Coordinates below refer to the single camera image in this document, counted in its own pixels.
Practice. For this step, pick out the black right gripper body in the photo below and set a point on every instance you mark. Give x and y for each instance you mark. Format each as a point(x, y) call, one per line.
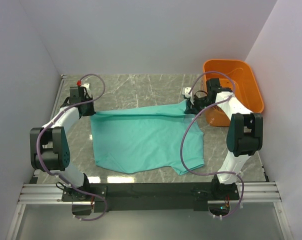
point(199, 103)

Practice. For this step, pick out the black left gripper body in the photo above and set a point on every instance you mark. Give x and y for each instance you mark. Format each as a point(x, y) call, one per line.
point(89, 109)

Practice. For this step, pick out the teal t shirt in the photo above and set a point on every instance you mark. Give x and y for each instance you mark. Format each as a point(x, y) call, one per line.
point(146, 138)

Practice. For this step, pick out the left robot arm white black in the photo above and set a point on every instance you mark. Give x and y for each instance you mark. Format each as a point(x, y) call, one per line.
point(54, 148)

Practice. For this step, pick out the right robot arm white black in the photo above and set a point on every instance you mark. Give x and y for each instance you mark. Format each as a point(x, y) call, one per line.
point(244, 136)

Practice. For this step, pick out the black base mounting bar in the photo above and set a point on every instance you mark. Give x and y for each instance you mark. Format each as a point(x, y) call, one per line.
point(152, 196)

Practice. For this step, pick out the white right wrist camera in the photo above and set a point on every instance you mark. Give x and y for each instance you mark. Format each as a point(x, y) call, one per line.
point(187, 92)

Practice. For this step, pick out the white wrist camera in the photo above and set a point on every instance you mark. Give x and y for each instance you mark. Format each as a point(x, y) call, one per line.
point(86, 88)
point(187, 92)

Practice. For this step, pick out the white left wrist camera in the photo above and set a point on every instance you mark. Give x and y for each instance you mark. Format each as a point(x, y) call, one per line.
point(86, 88)

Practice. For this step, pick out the aluminium frame rail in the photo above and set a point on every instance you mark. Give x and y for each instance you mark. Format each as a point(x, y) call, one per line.
point(244, 192)

